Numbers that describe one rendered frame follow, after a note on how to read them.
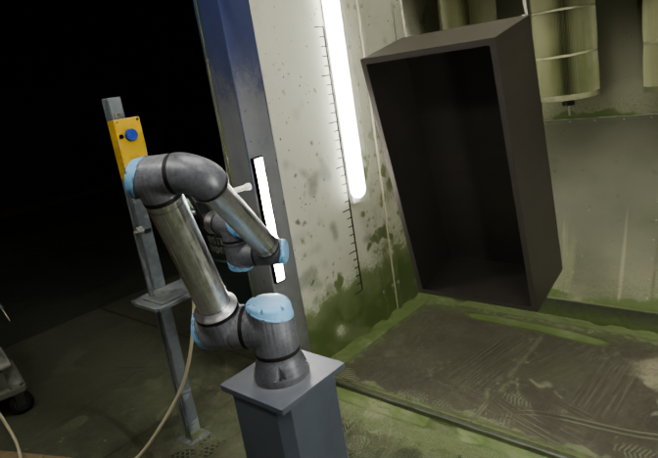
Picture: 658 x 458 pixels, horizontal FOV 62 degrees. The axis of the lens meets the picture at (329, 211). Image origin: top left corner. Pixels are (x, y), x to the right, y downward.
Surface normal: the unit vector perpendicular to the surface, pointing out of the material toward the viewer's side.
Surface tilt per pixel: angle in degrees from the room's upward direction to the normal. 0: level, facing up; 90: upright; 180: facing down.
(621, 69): 90
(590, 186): 57
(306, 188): 90
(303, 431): 90
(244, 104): 90
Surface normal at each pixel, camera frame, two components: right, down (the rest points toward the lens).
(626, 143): -0.62, -0.29
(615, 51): -0.65, 0.28
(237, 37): 0.75, 0.04
